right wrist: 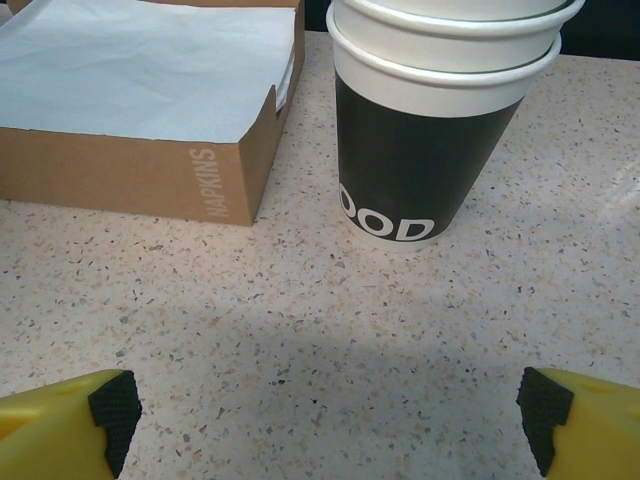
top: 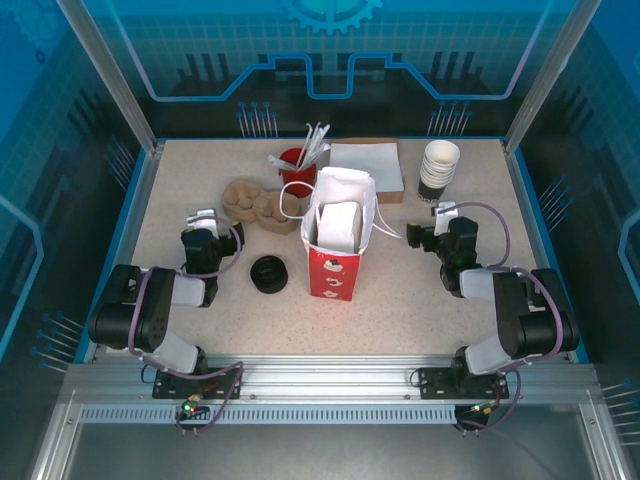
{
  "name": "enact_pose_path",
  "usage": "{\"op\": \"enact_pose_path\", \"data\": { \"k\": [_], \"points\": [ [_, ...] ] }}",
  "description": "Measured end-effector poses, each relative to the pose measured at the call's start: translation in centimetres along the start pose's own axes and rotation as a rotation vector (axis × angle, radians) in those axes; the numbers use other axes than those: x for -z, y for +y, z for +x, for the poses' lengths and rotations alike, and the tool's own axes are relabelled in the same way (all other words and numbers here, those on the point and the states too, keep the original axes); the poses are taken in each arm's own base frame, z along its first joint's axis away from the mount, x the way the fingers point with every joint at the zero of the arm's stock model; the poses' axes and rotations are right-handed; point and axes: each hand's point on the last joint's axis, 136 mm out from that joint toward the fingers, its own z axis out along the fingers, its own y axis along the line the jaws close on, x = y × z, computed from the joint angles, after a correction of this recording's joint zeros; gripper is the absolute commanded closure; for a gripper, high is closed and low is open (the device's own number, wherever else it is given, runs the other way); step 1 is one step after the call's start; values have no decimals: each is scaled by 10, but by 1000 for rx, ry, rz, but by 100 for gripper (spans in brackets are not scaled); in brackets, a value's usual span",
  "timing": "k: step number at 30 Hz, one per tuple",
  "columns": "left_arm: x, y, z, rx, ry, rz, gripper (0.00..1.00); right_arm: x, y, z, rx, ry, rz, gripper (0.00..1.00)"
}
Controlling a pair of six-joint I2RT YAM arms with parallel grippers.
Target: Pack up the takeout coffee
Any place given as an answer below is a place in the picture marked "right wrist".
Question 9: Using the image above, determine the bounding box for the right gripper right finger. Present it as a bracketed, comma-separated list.
[516, 366, 640, 480]

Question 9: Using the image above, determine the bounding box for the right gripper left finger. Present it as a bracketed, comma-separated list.
[0, 368, 141, 480]

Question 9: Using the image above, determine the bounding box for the brown cardboard napkin box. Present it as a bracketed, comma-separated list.
[0, 0, 307, 229]

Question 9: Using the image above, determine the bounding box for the white napkin stack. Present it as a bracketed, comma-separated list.
[0, 0, 300, 144]

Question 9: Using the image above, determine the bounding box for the white black paper cup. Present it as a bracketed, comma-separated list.
[327, 9, 562, 254]
[344, 0, 571, 24]
[329, 0, 585, 71]

